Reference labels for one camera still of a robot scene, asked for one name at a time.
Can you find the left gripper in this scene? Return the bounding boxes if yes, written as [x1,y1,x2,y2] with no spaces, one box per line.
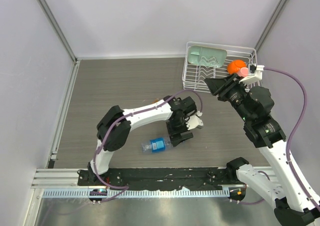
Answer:
[166,116,194,147]

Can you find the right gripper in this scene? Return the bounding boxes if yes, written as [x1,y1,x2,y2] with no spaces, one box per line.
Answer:
[205,73,253,123]

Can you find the clear blue water bottle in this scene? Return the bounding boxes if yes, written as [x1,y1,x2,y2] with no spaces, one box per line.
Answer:
[141,137,173,154]

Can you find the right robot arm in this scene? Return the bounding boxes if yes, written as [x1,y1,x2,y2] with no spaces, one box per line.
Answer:
[204,74,320,226]

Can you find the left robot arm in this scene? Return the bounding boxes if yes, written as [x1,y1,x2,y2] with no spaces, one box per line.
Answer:
[87,96,204,186]

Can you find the orange bowl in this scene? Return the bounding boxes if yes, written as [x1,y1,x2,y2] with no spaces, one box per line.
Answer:
[226,59,247,74]

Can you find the mint green divided tray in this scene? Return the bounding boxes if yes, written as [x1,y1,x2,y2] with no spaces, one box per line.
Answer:
[187,45,227,68]

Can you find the pink cup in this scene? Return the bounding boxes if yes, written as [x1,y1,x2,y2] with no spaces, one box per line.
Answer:
[237,67,250,78]

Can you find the white wire dish rack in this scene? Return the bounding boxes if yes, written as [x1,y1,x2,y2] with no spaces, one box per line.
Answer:
[182,41,261,93]

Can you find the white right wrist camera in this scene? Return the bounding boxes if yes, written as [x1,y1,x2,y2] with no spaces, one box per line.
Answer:
[240,64,265,85]

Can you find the white slotted cable duct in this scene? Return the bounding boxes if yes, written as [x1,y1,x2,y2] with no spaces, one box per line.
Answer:
[42,187,230,198]

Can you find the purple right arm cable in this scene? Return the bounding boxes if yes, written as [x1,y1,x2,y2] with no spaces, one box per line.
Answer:
[229,66,320,212]

